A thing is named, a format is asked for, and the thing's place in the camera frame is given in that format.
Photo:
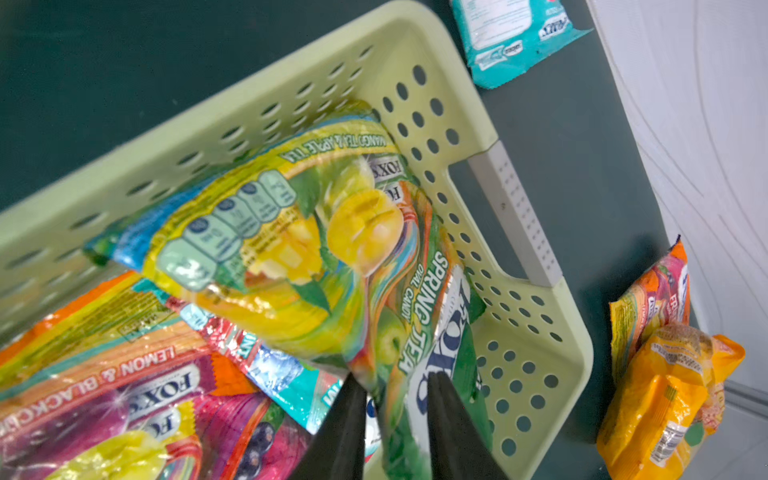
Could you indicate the teal mint candy bag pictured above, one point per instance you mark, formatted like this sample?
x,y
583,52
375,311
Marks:
x,y
503,39

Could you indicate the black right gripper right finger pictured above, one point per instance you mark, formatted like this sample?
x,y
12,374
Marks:
x,y
456,448

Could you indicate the mint blossom Fox's candy bag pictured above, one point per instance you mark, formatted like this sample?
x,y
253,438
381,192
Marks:
x,y
305,393

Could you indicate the green spring tea candy bag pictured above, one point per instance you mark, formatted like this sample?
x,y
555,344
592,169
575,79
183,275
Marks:
x,y
325,246

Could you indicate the orange fruits candy bag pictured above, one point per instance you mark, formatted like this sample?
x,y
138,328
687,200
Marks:
x,y
659,297

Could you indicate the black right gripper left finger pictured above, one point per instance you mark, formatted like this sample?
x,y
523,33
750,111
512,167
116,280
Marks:
x,y
337,451

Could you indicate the lemon blackcurrant Fox's candy bag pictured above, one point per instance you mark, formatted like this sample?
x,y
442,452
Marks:
x,y
119,385

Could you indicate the yellow orange candy bag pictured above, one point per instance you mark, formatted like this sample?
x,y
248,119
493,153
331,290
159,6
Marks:
x,y
669,401

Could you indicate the pale green perforated plastic basket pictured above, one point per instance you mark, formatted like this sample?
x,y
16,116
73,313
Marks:
x,y
400,59

